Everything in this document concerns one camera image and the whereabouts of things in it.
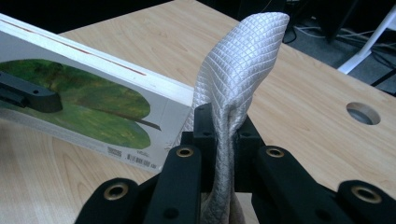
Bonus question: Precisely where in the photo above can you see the white book with green leaf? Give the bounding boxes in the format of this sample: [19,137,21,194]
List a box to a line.
[0,12,195,174]

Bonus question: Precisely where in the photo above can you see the white desk frame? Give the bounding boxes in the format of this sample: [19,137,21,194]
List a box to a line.
[337,4,396,75]

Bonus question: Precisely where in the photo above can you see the white cloth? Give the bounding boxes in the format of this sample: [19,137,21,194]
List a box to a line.
[174,11,290,224]

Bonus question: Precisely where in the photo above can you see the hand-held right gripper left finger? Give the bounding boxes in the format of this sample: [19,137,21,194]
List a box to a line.
[181,103,218,192]

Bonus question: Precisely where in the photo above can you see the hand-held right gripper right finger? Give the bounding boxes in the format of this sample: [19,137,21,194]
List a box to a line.
[233,115,265,192]

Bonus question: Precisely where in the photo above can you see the white floor cables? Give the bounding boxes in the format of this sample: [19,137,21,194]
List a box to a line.
[292,24,396,48]

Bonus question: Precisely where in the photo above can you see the black folding chair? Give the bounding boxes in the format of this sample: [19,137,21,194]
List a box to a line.
[370,68,396,94]

